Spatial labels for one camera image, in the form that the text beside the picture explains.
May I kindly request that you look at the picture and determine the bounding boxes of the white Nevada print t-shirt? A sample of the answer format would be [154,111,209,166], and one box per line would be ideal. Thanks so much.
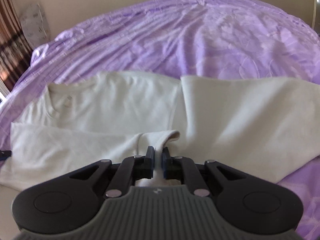
[1,72,319,191]

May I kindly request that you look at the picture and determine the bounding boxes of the brown patterned curtain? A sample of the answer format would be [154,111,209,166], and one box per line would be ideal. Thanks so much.
[0,0,33,91]

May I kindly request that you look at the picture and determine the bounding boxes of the purple floral bed cover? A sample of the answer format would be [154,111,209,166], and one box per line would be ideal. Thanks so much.
[0,0,320,240]

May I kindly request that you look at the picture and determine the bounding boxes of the white patterned pillow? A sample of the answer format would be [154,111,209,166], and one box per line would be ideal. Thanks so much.
[19,3,50,49]

